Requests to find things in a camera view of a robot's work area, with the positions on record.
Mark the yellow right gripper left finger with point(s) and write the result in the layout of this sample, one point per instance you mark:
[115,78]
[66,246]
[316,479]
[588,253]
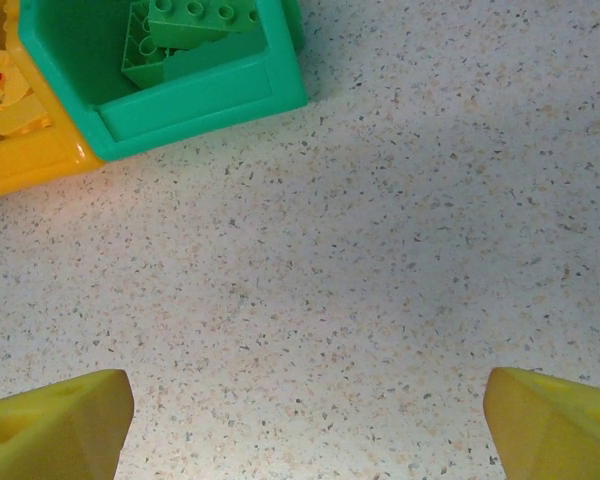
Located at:
[55,435]

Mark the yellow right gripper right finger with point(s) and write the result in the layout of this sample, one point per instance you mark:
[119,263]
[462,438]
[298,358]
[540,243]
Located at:
[560,435]

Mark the yellow half-round lego brick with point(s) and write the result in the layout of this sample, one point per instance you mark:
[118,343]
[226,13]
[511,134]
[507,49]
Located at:
[17,117]

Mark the yellow round printed lego piece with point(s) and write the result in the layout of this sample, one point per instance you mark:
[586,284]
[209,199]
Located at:
[5,85]

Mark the yellow plastic bin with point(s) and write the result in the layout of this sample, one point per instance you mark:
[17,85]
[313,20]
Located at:
[30,160]

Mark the green plastic bin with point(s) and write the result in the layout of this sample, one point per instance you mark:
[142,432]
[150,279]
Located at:
[190,110]

